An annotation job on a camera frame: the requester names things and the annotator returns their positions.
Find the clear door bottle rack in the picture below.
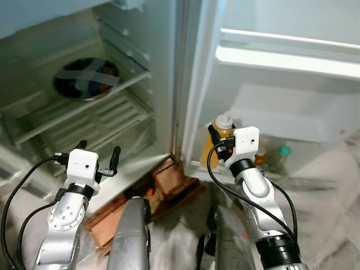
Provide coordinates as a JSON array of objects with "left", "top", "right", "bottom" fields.
[{"left": 187, "top": 135, "right": 318, "bottom": 182}]

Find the small orange liquid bottle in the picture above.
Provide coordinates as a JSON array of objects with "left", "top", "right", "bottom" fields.
[{"left": 253, "top": 145, "right": 270, "bottom": 167}]

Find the ribbed crisper cover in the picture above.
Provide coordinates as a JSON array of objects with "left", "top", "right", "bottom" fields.
[{"left": 22, "top": 89, "right": 158, "bottom": 170}]

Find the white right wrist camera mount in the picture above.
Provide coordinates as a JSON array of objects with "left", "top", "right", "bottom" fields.
[{"left": 231, "top": 127, "right": 261, "bottom": 164}]

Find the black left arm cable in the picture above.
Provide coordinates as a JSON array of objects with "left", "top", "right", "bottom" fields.
[{"left": 0, "top": 152, "right": 69, "bottom": 270}]

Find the brown cardboard sheet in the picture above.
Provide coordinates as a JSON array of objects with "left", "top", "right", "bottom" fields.
[{"left": 150, "top": 180, "right": 208, "bottom": 221}]

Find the clear fridge shelf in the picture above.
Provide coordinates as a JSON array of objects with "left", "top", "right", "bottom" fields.
[{"left": 0, "top": 34, "right": 153, "bottom": 149}]

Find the orange squeeze bottle white cap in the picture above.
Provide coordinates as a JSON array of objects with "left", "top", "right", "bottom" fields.
[{"left": 200, "top": 111, "right": 236, "bottom": 170}]

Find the grey fridge body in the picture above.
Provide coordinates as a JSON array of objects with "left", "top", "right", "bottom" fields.
[{"left": 0, "top": 0, "right": 189, "bottom": 218}]

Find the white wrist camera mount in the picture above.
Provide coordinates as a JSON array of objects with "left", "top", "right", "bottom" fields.
[
  {"left": 66, "top": 148, "right": 101, "bottom": 190},
  {"left": 231, "top": 127, "right": 261, "bottom": 164}
]

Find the grey robot left leg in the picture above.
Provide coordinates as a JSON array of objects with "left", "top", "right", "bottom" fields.
[{"left": 106, "top": 197, "right": 152, "bottom": 270}]

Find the shiny grey fridge door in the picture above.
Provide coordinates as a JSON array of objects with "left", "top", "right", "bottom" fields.
[{"left": 180, "top": 0, "right": 360, "bottom": 182}]

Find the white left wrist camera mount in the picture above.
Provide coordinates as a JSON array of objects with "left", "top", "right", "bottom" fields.
[{"left": 66, "top": 148, "right": 101, "bottom": 190}]

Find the grey robot leg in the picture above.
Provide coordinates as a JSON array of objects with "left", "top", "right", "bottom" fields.
[
  {"left": 106, "top": 197, "right": 152, "bottom": 270},
  {"left": 204, "top": 205, "right": 265, "bottom": 270}
]

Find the grey robot right leg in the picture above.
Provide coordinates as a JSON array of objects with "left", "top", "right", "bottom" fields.
[{"left": 204, "top": 205, "right": 265, "bottom": 270}]

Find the dark bowl with plastic wrap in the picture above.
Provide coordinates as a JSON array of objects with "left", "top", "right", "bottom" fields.
[{"left": 52, "top": 56, "right": 121, "bottom": 102}]

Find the bottle with green cap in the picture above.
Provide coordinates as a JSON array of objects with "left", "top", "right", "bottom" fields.
[{"left": 274, "top": 145, "right": 294, "bottom": 173}]

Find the white fridge door shelf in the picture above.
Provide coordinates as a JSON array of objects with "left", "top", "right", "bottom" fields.
[{"left": 215, "top": 27, "right": 360, "bottom": 80}]

